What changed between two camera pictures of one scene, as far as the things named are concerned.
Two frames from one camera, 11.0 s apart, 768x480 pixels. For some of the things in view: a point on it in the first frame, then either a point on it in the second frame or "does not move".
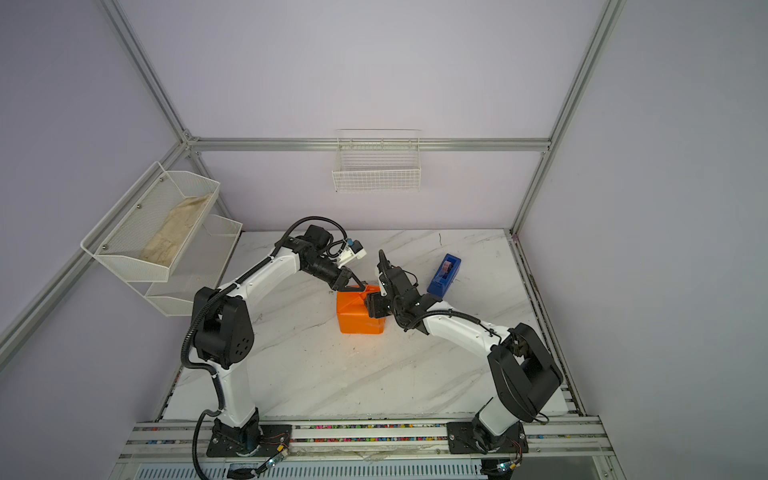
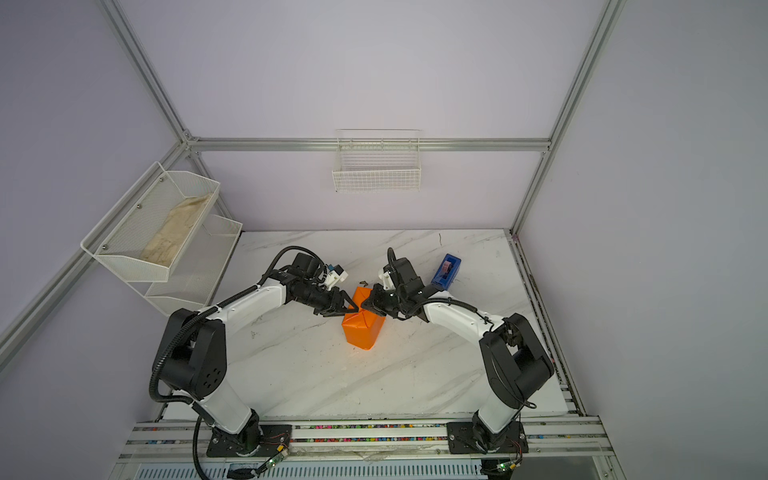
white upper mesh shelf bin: (145, 236) does not move
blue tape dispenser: (445, 276) does not move
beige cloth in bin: (164, 246) does not move
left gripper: (345, 275) -> (332, 310)
